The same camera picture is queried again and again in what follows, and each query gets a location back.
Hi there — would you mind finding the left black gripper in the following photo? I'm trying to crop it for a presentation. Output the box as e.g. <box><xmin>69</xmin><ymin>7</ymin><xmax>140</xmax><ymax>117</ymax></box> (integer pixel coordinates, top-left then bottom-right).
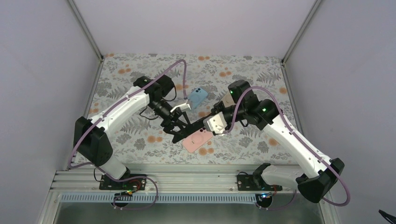
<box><xmin>147</xmin><ymin>99</ymin><xmax>191</xmax><ymax>137</ymax></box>

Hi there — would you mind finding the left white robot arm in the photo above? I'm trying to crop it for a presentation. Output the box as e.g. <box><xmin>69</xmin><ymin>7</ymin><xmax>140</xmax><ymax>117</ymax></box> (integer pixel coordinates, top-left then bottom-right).
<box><xmin>74</xmin><ymin>75</ymin><xmax>204</xmax><ymax>189</ymax></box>

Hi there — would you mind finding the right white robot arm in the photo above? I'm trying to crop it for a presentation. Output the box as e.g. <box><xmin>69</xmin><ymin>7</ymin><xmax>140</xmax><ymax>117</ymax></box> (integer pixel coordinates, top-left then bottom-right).
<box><xmin>204</xmin><ymin>80</ymin><xmax>351</xmax><ymax>206</ymax></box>

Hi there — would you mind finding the beige phone case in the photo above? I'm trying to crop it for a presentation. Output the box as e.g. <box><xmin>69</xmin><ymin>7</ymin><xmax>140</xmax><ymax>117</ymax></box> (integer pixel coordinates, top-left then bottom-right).
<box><xmin>221</xmin><ymin>92</ymin><xmax>235</xmax><ymax>107</ymax></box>

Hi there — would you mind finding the pink phone case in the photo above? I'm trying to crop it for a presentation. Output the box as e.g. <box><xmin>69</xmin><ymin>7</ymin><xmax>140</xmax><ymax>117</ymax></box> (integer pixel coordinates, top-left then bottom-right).
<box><xmin>182</xmin><ymin>128</ymin><xmax>213</xmax><ymax>153</ymax></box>

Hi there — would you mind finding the light blue phone case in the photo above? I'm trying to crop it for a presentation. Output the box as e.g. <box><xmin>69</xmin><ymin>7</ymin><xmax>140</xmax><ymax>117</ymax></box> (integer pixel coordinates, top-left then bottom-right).
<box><xmin>187</xmin><ymin>87</ymin><xmax>208</xmax><ymax>109</ymax></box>

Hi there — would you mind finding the floral patterned table mat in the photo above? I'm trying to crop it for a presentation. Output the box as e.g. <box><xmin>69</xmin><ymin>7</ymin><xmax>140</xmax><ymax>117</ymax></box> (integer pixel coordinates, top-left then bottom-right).
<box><xmin>89</xmin><ymin>53</ymin><xmax>295</xmax><ymax>165</ymax></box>

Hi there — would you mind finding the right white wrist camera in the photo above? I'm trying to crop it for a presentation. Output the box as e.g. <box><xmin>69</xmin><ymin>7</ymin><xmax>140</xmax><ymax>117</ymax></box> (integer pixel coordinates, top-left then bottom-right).
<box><xmin>203</xmin><ymin>112</ymin><xmax>227</xmax><ymax>135</ymax></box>

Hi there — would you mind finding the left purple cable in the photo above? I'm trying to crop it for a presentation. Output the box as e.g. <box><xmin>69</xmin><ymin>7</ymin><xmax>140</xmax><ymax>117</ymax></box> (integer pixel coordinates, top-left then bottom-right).
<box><xmin>67</xmin><ymin>59</ymin><xmax>188</xmax><ymax>211</ymax></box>

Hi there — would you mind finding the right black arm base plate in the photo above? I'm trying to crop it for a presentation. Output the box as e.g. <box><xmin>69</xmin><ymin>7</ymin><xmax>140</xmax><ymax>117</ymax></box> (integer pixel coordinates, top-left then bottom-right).
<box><xmin>236</xmin><ymin>172</ymin><xmax>283</xmax><ymax>191</ymax></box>

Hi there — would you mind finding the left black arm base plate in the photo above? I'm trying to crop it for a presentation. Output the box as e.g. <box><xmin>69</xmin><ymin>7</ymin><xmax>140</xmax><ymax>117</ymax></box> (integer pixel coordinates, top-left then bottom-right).
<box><xmin>99</xmin><ymin>174</ymin><xmax>147</xmax><ymax>191</ymax></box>

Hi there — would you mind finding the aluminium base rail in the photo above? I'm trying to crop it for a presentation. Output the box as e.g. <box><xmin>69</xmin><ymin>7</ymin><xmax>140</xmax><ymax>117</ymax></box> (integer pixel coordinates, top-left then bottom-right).
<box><xmin>49</xmin><ymin>164</ymin><xmax>330</xmax><ymax>194</ymax></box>

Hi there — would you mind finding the grey slotted cable duct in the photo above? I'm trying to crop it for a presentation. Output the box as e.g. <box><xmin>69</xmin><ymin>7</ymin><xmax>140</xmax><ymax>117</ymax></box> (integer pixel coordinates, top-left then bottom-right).
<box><xmin>60</xmin><ymin>192</ymin><xmax>272</xmax><ymax>204</ymax></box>

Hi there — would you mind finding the aluminium corner frame post left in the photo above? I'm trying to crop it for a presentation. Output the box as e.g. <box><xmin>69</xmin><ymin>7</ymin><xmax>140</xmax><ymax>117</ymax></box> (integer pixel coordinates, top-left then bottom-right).
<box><xmin>67</xmin><ymin>0</ymin><xmax>103</xmax><ymax>62</ymax></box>

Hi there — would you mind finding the aluminium corner frame post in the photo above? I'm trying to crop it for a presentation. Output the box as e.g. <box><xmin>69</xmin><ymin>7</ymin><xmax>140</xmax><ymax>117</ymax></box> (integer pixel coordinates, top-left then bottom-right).
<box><xmin>282</xmin><ymin>0</ymin><xmax>322</xmax><ymax>66</ymax></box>
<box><xmin>67</xmin><ymin>0</ymin><xmax>103</xmax><ymax>62</ymax></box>

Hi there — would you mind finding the aluminium corner frame post right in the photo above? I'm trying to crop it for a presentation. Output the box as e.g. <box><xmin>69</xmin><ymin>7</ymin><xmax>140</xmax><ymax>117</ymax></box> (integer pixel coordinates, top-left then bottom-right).
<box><xmin>282</xmin><ymin>0</ymin><xmax>322</xmax><ymax>66</ymax></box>

